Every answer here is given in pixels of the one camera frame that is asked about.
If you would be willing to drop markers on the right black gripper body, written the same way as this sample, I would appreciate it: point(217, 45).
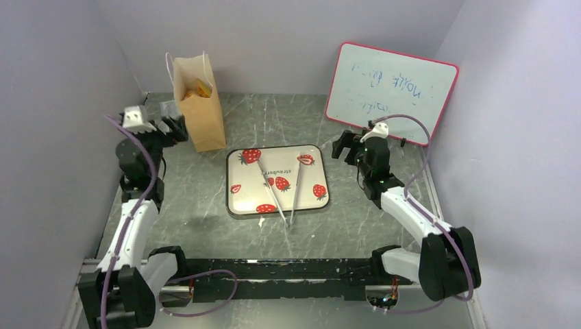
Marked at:
point(352, 140)

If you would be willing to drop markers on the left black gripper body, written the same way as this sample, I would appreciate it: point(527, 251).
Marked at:
point(155, 141)

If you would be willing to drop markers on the brown paper bag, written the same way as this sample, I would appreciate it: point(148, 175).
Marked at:
point(203, 116)

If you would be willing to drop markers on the fake orange bread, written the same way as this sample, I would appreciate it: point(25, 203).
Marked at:
point(199, 89)

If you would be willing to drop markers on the strawberry pattern tray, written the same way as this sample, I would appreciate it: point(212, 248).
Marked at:
point(246, 192)

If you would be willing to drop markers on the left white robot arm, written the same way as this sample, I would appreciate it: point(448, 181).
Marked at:
point(122, 292)

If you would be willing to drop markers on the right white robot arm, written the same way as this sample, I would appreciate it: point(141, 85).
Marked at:
point(422, 231)

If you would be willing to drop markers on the clear plastic wrapper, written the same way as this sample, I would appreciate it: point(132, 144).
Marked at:
point(169, 109)

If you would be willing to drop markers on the pink framed whiteboard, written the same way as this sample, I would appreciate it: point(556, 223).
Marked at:
point(370, 83)

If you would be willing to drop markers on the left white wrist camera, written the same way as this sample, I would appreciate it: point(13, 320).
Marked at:
point(135, 120)

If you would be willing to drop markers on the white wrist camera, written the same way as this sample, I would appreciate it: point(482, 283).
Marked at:
point(379, 130)
point(135, 120)

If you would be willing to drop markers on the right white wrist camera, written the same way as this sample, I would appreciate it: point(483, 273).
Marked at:
point(379, 130)

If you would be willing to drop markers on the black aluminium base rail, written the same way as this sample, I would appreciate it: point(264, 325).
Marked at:
point(244, 279)

